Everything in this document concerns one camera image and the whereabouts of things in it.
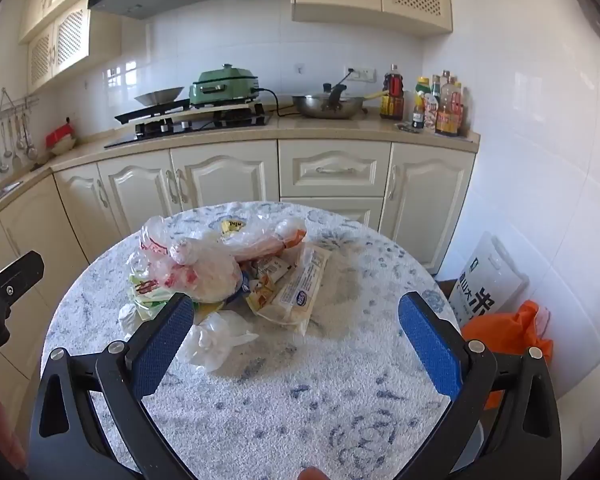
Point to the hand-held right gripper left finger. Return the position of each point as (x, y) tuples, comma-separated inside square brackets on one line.
[(162, 345)]

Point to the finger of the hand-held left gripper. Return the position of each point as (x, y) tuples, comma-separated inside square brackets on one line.
[(20, 277)]

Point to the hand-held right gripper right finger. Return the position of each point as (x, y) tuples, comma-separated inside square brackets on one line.
[(430, 345)]

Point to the green snack packet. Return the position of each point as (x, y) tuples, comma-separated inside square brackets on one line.
[(147, 302)]

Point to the person's right hand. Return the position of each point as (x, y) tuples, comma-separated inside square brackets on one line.
[(311, 474)]

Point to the small white plastic bag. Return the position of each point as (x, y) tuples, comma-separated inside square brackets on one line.
[(129, 320)]

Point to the white crumpled plastic bag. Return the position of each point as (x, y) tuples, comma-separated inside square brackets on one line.
[(215, 340)]

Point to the steel sink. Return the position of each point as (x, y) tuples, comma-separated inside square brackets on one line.
[(0, 192)]

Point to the orange plastic bag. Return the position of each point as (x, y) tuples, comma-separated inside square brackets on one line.
[(510, 330)]

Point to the red print clear plastic bag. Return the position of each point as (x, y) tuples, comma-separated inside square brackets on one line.
[(205, 270)]

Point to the white rice bag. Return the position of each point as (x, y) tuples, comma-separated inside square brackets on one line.
[(490, 280)]

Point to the yellow snack wrapper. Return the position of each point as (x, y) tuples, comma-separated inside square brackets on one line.
[(262, 295)]

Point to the hanging kitchen utensils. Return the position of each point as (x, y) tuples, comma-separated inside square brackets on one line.
[(16, 145)]

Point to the blue white fluffy table cloth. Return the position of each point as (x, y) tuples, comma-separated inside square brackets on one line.
[(305, 385)]

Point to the long clear plastic bag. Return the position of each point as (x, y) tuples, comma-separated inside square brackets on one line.
[(260, 240)]

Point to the red lid white bowl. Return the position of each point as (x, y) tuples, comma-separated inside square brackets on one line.
[(60, 135)]

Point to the metal utensil rack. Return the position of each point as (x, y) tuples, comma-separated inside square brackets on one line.
[(15, 105)]

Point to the cream base cabinet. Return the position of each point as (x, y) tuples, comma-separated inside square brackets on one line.
[(220, 180)]

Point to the large cream drawer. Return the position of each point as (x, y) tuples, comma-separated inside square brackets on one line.
[(335, 170)]

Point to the steel wok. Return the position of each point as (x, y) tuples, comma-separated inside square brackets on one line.
[(160, 96)]

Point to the small cream lattice cabinet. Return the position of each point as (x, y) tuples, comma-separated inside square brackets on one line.
[(60, 47)]

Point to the cooking oil bottle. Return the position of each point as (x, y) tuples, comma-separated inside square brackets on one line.
[(450, 110)]

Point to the white label bottle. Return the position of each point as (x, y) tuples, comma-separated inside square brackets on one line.
[(434, 105)]

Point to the yellow cap bottle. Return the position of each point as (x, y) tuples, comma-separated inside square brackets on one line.
[(421, 95)]

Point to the dark sauce bottle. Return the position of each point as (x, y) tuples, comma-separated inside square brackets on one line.
[(392, 95)]

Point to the steel frying pan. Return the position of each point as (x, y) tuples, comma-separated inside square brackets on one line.
[(325, 106)]

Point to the green electric cooker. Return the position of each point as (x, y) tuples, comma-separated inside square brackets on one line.
[(225, 87)]

